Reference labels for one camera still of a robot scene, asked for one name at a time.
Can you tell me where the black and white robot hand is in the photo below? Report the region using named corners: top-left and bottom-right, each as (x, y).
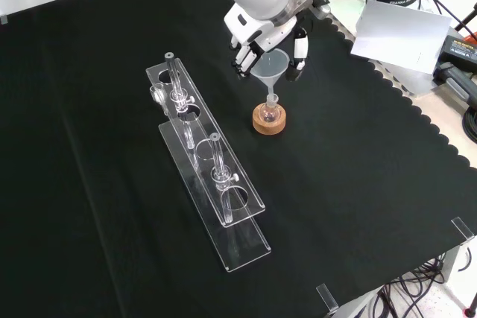
top-left (223, 3), bottom-right (311, 83)

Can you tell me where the translucent plastic funnel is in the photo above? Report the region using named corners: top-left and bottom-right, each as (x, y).
top-left (250, 48), bottom-right (291, 105)

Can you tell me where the small glass round-bottom flask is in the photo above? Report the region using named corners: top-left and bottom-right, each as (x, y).
top-left (259, 94), bottom-right (279, 124)

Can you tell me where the clear acrylic funnel stand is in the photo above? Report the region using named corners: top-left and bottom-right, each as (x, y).
top-left (144, 51), bottom-right (272, 273)

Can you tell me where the white card board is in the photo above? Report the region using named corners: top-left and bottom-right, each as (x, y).
top-left (350, 0), bottom-right (453, 75)

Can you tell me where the black bench cloth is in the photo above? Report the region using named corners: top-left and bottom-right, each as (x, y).
top-left (0, 0), bottom-right (477, 318)

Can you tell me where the black power adapter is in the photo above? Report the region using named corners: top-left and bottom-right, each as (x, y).
top-left (439, 34), bottom-right (477, 73)

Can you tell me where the black tripod leg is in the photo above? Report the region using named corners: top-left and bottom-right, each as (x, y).
top-left (453, 0), bottom-right (477, 33)

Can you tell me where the clear acrylic cloth clamp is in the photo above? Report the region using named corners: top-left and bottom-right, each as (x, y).
top-left (450, 217), bottom-right (477, 241)
top-left (315, 283), bottom-right (339, 314)

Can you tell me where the cork ring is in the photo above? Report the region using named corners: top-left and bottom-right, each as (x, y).
top-left (252, 103), bottom-right (288, 136)

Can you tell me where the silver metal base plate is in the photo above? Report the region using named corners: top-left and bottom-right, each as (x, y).
top-left (323, 0), bottom-right (454, 98)

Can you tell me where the black handled tool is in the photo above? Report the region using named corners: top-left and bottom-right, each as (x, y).
top-left (434, 61), bottom-right (477, 109)

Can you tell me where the coiled black cable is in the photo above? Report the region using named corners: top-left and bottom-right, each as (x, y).
top-left (461, 106), bottom-right (477, 144)

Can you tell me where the black floor cable bundle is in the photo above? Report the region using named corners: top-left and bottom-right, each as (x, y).
top-left (367, 252), bottom-right (477, 318)

